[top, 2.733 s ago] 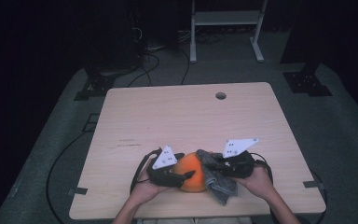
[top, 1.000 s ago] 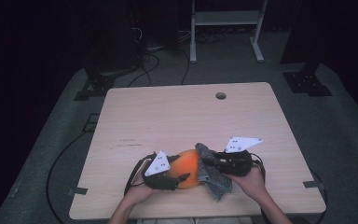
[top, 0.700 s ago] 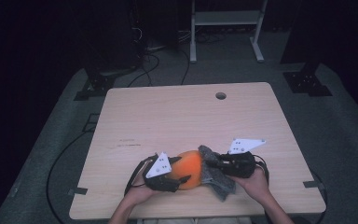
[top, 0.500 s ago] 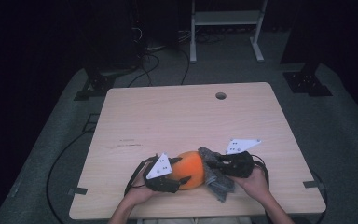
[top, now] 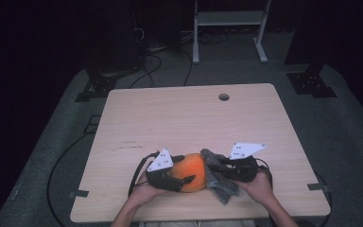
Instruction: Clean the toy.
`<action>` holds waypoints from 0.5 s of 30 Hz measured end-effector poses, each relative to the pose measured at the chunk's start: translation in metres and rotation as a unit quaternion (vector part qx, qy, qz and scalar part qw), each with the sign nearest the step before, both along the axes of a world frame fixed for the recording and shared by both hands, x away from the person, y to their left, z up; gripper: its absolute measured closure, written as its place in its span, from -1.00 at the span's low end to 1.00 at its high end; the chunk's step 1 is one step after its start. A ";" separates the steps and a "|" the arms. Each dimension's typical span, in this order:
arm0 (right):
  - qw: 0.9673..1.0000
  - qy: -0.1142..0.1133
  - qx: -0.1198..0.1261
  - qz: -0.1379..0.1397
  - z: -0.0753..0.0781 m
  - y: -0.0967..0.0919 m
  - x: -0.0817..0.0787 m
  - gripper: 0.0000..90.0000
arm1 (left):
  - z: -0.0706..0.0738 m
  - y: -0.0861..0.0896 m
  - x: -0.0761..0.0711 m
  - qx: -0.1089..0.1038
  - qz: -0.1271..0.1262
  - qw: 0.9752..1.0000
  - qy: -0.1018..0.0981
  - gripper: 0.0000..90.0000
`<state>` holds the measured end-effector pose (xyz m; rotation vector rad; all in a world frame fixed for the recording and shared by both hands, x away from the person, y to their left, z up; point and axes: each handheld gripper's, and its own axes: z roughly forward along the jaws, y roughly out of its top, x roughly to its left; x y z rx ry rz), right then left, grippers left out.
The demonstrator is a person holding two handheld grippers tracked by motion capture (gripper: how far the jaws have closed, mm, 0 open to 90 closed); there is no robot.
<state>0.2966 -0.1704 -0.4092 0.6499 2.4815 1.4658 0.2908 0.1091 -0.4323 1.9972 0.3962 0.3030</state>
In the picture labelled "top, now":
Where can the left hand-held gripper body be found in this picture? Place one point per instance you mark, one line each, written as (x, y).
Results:
(164, 181)

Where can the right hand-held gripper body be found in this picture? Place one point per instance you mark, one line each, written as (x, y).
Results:
(245, 170)

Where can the orange plush toy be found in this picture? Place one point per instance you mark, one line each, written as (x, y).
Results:
(192, 170)

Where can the grey fluffy cloth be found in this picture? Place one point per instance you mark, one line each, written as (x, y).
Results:
(222, 189)

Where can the person's right hand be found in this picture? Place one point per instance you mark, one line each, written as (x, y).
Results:
(261, 186)

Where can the person's left hand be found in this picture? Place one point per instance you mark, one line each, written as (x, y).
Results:
(143, 192)

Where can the grey tape strip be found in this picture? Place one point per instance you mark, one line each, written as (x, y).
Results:
(317, 186)
(79, 193)

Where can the black stand base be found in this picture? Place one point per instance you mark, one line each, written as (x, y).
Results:
(99, 85)
(310, 83)

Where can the black rectangular floor frame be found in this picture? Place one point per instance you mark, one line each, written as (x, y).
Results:
(89, 124)

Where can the white metal stand frame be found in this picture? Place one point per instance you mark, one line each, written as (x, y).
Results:
(230, 18)

